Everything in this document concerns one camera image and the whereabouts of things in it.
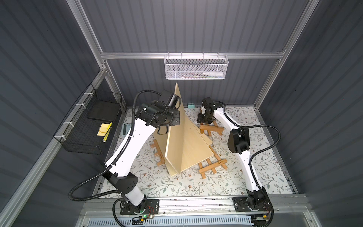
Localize wooden easel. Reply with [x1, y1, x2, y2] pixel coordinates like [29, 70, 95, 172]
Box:
[150, 139, 165, 166]
[198, 146, 228, 179]
[199, 120, 225, 137]

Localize light plywood board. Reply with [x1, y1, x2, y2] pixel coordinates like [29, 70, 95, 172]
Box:
[153, 129, 177, 176]
[165, 99, 214, 174]
[185, 119, 213, 147]

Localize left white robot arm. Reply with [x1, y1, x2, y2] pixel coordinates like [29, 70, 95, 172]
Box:
[103, 94, 181, 210]

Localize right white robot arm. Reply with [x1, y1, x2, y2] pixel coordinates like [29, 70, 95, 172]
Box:
[197, 97, 272, 211]

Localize small teal box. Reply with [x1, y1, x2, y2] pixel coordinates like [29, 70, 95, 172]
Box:
[187, 103, 195, 109]

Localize white marker in basket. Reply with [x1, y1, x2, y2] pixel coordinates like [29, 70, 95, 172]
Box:
[203, 72, 224, 78]

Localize teal calculator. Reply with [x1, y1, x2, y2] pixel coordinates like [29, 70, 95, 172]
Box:
[121, 123, 131, 136]

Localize yellow green pen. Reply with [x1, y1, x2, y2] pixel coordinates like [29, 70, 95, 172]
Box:
[102, 123, 112, 143]

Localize yellow sticky note pad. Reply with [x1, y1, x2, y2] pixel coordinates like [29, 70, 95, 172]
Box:
[97, 123, 112, 136]

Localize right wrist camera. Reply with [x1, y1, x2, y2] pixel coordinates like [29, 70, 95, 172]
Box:
[200, 106, 206, 114]

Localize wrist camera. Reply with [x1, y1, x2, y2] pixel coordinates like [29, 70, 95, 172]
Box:
[200, 106, 206, 114]
[158, 90, 181, 109]

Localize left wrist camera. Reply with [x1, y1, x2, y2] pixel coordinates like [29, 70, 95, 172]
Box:
[158, 90, 181, 109]

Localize white wire mesh basket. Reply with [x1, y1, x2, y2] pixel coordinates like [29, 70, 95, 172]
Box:
[164, 54, 229, 80]

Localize right black corrugated cable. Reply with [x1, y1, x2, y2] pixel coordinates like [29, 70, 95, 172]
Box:
[215, 100, 281, 196]

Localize black corrugated cable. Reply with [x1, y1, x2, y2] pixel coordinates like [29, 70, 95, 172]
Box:
[67, 90, 162, 202]
[215, 100, 281, 196]

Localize left black corrugated cable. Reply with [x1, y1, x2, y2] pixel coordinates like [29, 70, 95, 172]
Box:
[67, 90, 162, 202]

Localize black wire wall basket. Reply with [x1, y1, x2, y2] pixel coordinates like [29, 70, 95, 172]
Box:
[54, 85, 122, 155]

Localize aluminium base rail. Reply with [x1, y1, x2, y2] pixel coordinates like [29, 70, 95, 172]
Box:
[76, 194, 321, 227]

